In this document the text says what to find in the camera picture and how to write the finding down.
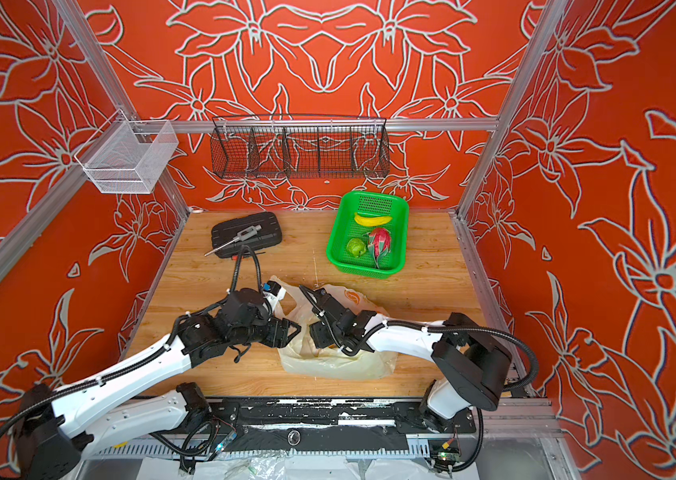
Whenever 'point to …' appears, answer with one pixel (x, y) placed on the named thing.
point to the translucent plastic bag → (302, 357)
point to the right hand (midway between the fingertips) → (313, 329)
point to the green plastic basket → (346, 229)
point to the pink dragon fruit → (379, 243)
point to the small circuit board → (444, 453)
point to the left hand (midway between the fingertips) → (293, 324)
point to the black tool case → (270, 235)
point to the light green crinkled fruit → (356, 247)
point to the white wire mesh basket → (127, 156)
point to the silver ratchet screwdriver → (239, 237)
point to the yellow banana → (369, 221)
